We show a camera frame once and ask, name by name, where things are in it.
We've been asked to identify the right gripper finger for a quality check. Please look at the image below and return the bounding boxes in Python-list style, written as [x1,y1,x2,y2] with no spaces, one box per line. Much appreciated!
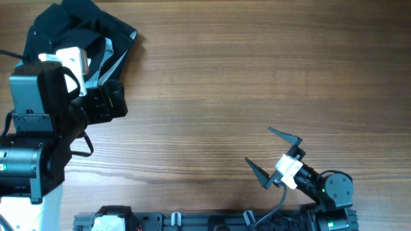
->
[268,126,302,146]
[245,157,270,189]

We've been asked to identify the black polo shirt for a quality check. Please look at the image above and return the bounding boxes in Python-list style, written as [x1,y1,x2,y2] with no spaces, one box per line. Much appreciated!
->
[23,1,107,81]

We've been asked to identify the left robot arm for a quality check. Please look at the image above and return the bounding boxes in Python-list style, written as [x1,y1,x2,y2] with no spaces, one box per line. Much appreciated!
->
[1,61,128,230]

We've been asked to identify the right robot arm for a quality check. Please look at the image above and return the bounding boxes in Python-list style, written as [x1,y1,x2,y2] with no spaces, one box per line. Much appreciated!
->
[243,127,359,230]

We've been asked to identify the light blue folded t-shirt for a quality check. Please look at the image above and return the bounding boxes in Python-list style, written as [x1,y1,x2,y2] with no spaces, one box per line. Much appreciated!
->
[85,38,114,89]

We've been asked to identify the black folded garment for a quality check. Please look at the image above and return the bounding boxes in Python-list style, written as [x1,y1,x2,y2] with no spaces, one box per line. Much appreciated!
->
[96,12,137,86]

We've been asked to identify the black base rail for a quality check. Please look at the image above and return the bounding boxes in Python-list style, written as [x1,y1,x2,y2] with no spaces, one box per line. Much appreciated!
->
[73,206,359,231]

